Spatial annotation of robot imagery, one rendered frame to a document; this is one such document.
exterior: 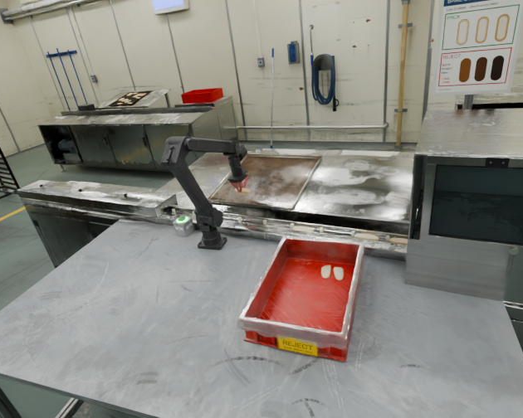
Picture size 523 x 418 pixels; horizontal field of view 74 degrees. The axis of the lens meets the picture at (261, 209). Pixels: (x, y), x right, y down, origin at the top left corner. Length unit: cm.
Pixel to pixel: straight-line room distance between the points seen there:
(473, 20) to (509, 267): 114
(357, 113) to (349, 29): 106
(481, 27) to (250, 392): 175
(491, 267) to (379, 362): 46
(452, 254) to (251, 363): 71
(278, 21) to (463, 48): 372
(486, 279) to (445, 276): 11
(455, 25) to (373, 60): 315
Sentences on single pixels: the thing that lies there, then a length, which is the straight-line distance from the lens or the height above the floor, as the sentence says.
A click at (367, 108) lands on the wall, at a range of 519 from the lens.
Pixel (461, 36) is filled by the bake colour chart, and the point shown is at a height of 153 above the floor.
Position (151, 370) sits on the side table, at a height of 82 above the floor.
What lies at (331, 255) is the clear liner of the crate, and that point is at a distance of 141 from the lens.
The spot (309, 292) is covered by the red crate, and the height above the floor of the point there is 82.
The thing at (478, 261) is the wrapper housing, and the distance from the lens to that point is 128.
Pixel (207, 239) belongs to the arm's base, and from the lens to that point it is 161.
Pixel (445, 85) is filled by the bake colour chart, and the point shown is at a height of 132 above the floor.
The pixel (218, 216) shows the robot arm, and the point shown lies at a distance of 158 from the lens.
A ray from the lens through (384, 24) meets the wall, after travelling 503.
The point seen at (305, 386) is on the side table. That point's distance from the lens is 105.
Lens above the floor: 168
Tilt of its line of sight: 27 degrees down
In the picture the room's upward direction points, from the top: 8 degrees counter-clockwise
